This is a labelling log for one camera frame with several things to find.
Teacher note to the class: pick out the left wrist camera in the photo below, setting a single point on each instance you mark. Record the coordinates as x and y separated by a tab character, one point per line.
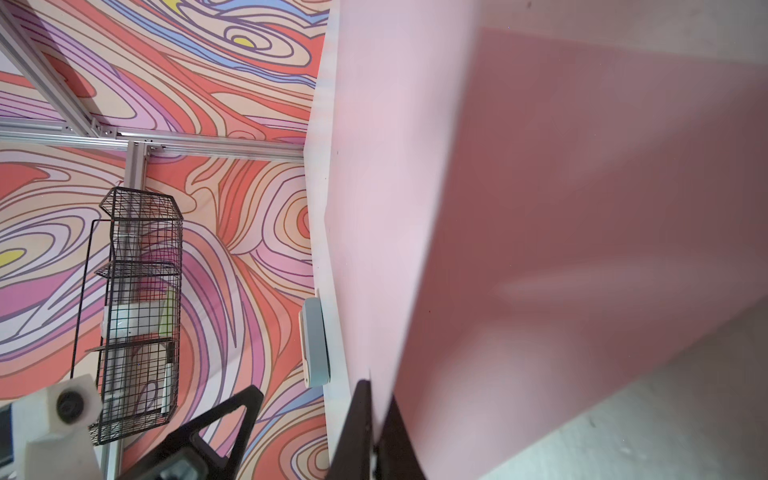
46	434

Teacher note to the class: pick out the marker pen in basket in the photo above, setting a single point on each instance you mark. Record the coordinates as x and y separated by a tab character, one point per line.
166	331

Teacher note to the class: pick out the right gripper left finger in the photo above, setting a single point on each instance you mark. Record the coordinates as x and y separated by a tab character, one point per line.
352	458

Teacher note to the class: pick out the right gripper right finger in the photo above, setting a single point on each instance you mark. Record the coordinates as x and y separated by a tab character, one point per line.
396	458

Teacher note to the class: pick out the grey blue stapler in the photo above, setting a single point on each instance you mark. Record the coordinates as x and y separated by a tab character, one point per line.
315	358

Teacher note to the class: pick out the black wire basket left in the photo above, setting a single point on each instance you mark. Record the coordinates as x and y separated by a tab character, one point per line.
144	261

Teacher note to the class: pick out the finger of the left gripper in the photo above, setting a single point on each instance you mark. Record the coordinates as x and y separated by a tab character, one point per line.
184	454

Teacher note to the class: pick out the pink folder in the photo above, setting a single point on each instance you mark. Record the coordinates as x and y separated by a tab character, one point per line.
532	203

